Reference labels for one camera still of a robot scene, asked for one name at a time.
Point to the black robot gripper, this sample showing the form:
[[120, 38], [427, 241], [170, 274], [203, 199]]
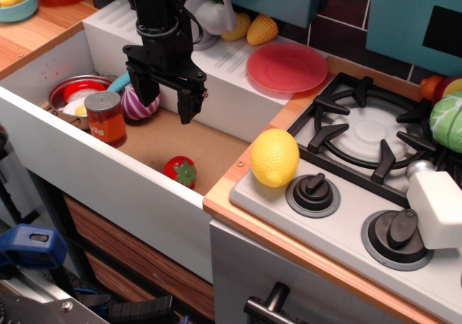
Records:
[[164, 57]]

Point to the yellow toy lemon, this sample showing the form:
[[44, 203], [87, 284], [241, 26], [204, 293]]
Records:
[[274, 158]]

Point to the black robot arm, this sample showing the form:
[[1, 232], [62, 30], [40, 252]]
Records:
[[164, 57]]

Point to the red plastic plate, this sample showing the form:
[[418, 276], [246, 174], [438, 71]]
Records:
[[286, 67]]

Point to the purple striped toy onion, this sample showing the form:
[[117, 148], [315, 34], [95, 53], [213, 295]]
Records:
[[133, 109]]

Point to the orange toy beans can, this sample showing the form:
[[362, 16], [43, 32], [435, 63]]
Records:
[[105, 117]]

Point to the red toy strawberry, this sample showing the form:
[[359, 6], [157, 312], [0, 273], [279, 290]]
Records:
[[182, 170]]

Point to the grey toy faucet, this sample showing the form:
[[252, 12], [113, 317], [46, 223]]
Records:
[[211, 20]]

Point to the toy fried egg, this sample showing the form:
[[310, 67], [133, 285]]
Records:
[[76, 108]]

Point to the white toy sink basin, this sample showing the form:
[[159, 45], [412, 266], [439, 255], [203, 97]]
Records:
[[126, 185]]

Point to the silver toy pot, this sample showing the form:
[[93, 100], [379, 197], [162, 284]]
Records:
[[56, 99]]

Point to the yellow toy corn cob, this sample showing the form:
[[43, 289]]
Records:
[[262, 29]]

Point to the teal bowl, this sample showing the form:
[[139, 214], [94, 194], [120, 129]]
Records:
[[19, 12]]

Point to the black left stove knob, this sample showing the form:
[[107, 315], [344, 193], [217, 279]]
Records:
[[313, 196]]

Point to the black stove knob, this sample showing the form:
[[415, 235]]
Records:
[[393, 239], [313, 196]]

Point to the blue clamp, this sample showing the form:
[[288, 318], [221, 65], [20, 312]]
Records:
[[32, 247]]

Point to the black stove burner grate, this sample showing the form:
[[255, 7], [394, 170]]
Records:
[[362, 136]]

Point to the orange toy carrot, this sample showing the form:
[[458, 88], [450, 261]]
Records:
[[428, 86]]

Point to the black right stove knob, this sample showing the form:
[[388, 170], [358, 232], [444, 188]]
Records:
[[393, 239]]

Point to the green toy cabbage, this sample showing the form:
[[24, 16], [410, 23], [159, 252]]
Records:
[[445, 121]]

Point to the red yellow toy apple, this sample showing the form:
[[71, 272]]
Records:
[[445, 87]]

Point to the white toy salt shaker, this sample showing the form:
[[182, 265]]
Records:
[[436, 199]]

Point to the teal toy utensil handle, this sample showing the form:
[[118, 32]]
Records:
[[119, 84]]

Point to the metal oven door handle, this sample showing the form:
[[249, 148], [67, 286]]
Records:
[[269, 310]]

